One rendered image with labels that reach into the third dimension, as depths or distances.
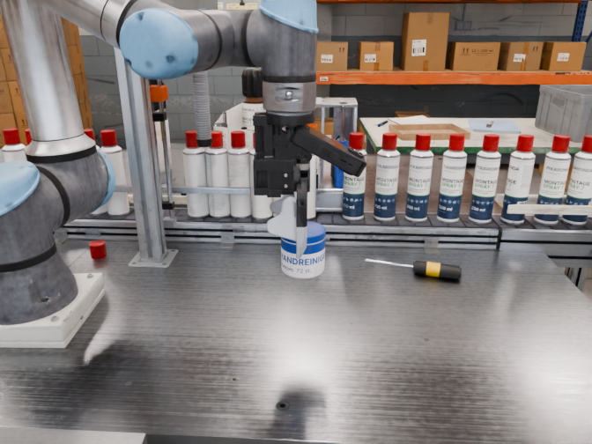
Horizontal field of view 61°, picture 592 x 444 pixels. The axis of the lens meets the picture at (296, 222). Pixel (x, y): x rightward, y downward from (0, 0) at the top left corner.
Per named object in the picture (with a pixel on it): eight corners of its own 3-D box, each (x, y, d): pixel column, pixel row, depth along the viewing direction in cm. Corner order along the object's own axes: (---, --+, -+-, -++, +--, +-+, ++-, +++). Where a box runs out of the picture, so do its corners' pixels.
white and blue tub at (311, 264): (323, 259, 83) (324, 220, 81) (325, 279, 77) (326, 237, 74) (282, 259, 83) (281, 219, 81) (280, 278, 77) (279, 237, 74)
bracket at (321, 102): (355, 100, 125) (355, 96, 125) (358, 107, 115) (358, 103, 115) (301, 99, 126) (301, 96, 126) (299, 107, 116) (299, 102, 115)
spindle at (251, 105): (270, 149, 181) (268, 67, 171) (267, 155, 173) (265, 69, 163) (245, 149, 182) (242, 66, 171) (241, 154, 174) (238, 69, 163)
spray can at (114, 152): (133, 210, 126) (122, 128, 118) (125, 217, 121) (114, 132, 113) (113, 209, 126) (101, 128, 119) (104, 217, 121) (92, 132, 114)
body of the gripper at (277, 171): (258, 184, 79) (255, 107, 75) (312, 185, 79) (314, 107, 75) (254, 200, 72) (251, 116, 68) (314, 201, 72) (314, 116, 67)
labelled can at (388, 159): (393, 215, 122) (400, 131, 115) (395, 223, 118) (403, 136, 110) (372, 214, 123) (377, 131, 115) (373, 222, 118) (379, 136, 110)
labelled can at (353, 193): (362, 214, 123) (366, 131, 115) (364, 222, 118) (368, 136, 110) (341, 213, 123) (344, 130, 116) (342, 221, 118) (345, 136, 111)
